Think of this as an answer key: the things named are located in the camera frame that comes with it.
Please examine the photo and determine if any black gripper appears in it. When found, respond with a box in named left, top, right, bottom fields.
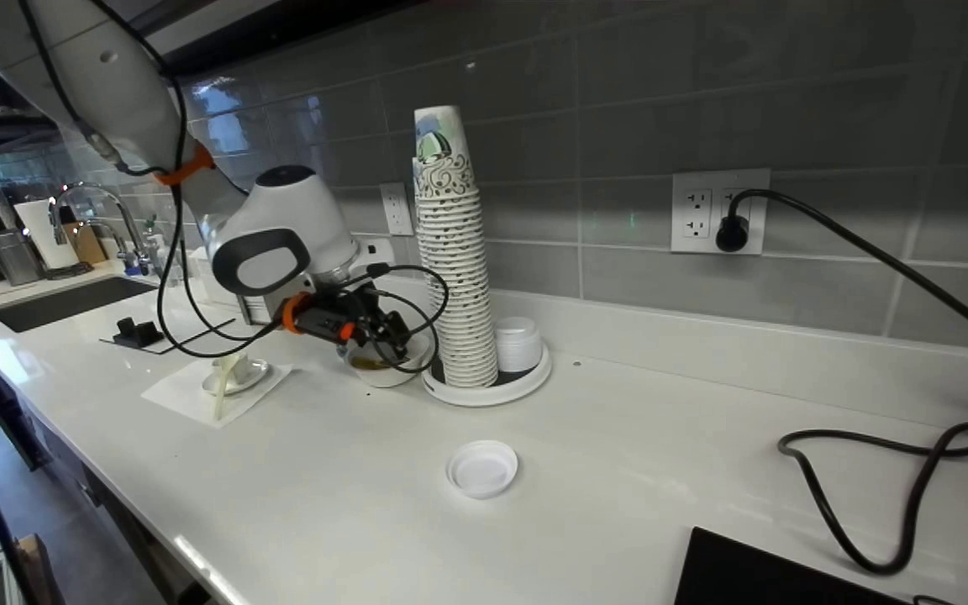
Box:
left=300, top=277, right=416, bottom=373

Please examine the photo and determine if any tall paper cup stack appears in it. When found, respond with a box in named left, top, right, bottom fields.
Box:
left=412, top=104, right=505, bottom=392

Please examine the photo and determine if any small white cup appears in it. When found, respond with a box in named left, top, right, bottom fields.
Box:
left=491, top=312, right=544, bottom=375

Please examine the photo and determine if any white plastic cup lid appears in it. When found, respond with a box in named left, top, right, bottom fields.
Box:
left=440, top=435, right=525, bottom=505

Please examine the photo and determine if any clear plastic container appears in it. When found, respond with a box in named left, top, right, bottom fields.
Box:
left=139, top=348, right=300, bottom=430

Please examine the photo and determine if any small black object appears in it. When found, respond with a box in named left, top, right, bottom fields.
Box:
left=111, top=317, right=166, bottom=348

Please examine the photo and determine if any amber bottle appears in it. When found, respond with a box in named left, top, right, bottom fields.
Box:
left=64, top=216, right=111, bottom=268

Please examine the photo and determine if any grey overhead cabinet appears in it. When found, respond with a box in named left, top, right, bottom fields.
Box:
left=129, top=0, right=432, bottom=80

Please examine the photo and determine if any white rectangular board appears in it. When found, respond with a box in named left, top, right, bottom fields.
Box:
left=11, top=196, right=84, bottom=276

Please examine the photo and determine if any brown wooden furniture piece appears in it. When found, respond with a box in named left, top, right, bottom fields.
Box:
left=11, top=529, right=68, bottom=605

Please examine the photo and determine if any white double wall outlet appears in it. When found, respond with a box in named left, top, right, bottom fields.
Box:
left=668, top=164, right=778, bottom=258

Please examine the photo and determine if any black power cable with plug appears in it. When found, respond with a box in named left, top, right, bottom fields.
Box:
left=713, top=184, right=968, bottom=578

